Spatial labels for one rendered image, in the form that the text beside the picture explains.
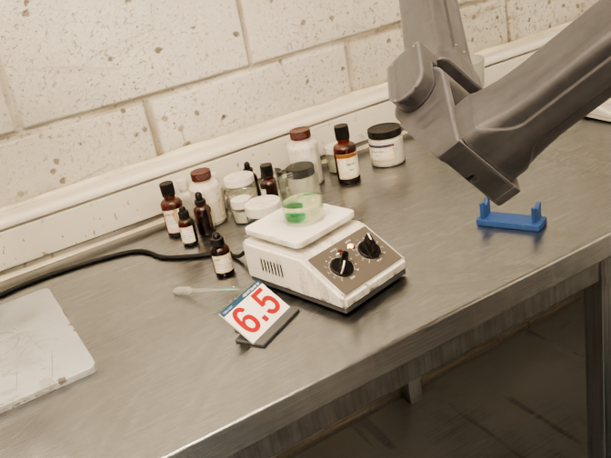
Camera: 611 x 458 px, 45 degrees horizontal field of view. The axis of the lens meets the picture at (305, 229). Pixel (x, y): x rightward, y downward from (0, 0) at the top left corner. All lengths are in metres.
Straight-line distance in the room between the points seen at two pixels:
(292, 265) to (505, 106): 0.50
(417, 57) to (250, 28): 0.84
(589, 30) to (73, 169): 1.01
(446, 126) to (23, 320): 0.77
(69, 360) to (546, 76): 0.71
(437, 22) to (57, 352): 0.65
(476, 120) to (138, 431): 0.51
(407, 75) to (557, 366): 1.42
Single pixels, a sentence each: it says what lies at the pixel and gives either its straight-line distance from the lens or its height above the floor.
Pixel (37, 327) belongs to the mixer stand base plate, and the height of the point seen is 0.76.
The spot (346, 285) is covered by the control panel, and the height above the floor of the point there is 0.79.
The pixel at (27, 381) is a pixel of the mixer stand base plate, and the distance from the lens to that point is 1.02.
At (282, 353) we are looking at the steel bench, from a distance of 0.92.
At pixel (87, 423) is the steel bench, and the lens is 0.91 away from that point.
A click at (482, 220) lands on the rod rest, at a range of 1.16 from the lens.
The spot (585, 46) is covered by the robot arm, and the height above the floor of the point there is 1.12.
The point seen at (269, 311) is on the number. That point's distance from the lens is 0.99.
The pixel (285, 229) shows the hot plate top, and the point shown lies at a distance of 1.03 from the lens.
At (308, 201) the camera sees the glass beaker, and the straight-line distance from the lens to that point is 1.02.
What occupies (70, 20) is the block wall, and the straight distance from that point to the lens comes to 1.36.
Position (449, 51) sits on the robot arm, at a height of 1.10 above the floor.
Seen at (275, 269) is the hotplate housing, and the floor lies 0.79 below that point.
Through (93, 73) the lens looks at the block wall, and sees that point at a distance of 1.37.
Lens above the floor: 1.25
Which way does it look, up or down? 24 degrees down
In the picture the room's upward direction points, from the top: 11 degrees counter-clockwise
